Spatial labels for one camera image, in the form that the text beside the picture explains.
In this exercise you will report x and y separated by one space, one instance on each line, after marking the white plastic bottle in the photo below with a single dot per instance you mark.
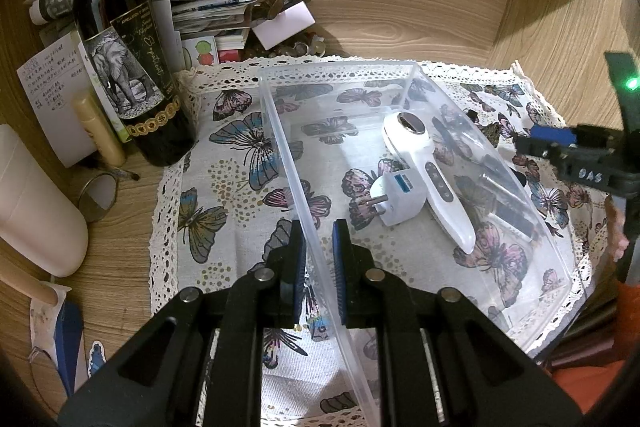
35 207

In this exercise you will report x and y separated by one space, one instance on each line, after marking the white plug adapter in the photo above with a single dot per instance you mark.
400 202

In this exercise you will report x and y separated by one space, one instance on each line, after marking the small round mirror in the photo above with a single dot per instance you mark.
98 197

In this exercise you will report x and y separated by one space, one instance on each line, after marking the cartoon sticker card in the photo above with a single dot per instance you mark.
200 52

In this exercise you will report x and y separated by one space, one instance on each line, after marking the blank white card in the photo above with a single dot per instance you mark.
282 24

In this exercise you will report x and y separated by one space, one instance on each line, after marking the butterfly print lace cloth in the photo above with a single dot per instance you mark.
235 217

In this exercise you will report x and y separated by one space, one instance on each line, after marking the stack of booklets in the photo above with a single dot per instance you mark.
215 12

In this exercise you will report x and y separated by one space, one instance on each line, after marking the white handheld massager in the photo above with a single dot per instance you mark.
440 187

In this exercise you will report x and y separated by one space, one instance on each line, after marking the dark pen in box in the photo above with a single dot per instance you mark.
502 204

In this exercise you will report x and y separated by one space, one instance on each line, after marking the clear plastic container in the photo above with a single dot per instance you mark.
295 177

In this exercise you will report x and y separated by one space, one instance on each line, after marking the cream tube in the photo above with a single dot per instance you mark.
97 132

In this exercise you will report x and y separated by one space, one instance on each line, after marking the handwritten white note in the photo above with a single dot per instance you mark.
50 92

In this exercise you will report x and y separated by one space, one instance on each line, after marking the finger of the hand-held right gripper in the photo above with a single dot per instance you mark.
550 136

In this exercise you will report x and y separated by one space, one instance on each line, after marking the dark wine bottle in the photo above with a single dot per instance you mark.
115 7

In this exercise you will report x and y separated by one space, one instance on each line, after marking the person's right hand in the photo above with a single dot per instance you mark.
617 232

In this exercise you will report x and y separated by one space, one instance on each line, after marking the blue card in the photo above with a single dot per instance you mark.
70 342

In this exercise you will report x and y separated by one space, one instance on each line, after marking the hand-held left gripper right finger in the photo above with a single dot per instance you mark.
340 272

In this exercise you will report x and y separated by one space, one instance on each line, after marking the red cloth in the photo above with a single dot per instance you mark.
595 397

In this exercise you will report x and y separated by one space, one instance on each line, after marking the pile of coins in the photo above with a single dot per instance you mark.
300 47

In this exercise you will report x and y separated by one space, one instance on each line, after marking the wooden stick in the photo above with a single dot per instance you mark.
25 287

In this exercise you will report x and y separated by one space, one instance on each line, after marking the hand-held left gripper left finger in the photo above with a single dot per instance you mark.
299 267

